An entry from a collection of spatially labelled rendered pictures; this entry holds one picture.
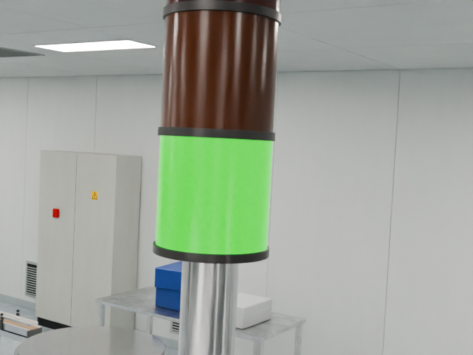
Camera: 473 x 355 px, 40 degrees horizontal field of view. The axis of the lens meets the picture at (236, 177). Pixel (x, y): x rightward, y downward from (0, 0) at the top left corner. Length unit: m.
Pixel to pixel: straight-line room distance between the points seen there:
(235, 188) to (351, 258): 5.84
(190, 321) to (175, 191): 0.06
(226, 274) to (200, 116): 0.07
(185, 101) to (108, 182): 6.90
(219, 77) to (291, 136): 6.05
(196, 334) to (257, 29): 0.13
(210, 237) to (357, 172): 5.75
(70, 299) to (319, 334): 2.91
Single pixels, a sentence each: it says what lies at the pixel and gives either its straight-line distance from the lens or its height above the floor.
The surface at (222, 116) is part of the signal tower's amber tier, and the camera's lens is 0.26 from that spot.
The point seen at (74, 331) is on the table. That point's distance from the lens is 4.67.
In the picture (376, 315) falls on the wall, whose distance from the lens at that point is 6.09.
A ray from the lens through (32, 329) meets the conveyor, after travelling 4.74.
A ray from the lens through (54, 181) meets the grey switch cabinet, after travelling 7.78.
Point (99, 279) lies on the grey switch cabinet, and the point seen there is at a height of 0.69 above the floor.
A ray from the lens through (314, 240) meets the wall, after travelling 6.23.
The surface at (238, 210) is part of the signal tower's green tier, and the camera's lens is 0.27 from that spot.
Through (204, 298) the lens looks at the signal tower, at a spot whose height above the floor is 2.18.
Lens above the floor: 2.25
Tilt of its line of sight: 3 degrees down
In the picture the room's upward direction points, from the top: 3 degrees clockwise
